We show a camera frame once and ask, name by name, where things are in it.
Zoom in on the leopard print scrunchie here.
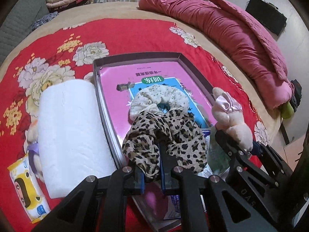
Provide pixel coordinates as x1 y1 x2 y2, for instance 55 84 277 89
122 109 209 181

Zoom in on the plush bear pink bow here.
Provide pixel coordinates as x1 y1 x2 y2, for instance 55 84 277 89
212 87 253 151

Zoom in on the white floral scrunchie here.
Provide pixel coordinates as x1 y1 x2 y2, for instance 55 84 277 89
129 84 189 120

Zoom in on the yellow cartoon tissue pack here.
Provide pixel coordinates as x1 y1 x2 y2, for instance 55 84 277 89
7 154 51 224

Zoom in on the blue white wipes packet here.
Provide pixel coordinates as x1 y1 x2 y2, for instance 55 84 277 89
163 126 230 220

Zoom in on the plush bear purple bow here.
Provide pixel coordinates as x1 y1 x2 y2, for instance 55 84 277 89
26 121 44 182

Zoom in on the green pillow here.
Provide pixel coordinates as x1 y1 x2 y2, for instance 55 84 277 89
281 102 294 119

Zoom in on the white paper towel roll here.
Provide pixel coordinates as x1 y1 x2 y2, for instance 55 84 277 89
38 79 116 199

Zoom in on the pink and blue book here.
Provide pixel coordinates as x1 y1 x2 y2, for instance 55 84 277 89
95 59 216 167

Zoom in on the pink quilt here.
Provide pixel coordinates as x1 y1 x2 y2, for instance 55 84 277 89
138 0 294 109

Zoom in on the dark shallow box tray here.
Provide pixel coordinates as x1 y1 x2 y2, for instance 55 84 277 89
93 52 216 168

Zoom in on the red floral blanket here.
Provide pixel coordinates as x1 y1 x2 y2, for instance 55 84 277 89
1 19 269 231

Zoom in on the blue patterned cloth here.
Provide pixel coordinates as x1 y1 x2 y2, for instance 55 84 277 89
32 12 58 30

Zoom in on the grey quilted headboard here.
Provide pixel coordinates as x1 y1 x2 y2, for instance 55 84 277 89
1 0 49 63

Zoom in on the black wall television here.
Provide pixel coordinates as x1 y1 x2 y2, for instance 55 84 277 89
245 0 287 36

